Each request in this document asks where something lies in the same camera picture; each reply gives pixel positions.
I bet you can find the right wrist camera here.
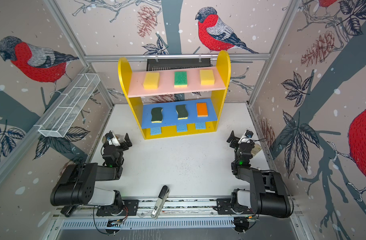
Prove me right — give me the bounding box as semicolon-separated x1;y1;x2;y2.
238;130;254;144

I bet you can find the white wire mesh basket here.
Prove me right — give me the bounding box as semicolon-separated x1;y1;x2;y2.
38;73;100;138

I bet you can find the light blue sponge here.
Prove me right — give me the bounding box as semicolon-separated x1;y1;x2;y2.
150;127;162;136
195;122;207;130
176;125;188;133

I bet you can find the dark green wavy sponge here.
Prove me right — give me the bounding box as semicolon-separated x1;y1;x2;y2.
151;107;163;123
175;105;189;120

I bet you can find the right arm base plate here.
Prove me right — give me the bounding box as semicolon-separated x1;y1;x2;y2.
213;198;241;215

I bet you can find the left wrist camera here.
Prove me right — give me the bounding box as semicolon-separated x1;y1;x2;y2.
105;131;120;147

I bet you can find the seasoning jar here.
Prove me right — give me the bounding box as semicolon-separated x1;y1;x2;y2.
251;144;262;157
101;135;125;144

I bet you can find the yellow shelf frame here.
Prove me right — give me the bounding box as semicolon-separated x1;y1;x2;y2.
118;51;231;140

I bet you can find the blue lower shelf board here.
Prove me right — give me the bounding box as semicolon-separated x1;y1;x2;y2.
141;99;218;129

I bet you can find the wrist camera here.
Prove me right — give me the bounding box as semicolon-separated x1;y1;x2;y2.
238;130;254;144
105;131;120;147

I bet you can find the black vent panel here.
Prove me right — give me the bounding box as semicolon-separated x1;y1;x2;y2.
146;58;213;71

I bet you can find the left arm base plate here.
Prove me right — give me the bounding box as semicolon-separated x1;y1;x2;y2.
96;200;139;217

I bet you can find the black silver handheld tool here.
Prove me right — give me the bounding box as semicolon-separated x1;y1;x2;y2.
151;185;170;219

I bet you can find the pink upper shelf board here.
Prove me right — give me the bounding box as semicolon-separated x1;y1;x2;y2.
124;67;229;98

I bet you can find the perforated aluminium rail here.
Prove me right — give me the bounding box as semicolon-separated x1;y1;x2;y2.
61;217;235;231

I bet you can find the green yellow sponge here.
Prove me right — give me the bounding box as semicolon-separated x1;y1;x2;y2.
174;71;188;88

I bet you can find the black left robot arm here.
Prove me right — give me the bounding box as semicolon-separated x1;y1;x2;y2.
50;131;132;211

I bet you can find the orange sponge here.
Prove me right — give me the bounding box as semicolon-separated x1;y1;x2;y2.
197;102;209;118

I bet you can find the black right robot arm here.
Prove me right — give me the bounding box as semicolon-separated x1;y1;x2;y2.
227;130;293;218

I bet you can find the seasoning jar right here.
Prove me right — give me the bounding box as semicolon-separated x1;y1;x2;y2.
251;144;262;157

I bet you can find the black clamp handle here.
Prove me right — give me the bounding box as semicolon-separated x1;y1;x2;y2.
60;206;77;218

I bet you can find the seasoning jar left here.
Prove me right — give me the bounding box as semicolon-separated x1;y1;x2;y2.
101;135;125;144

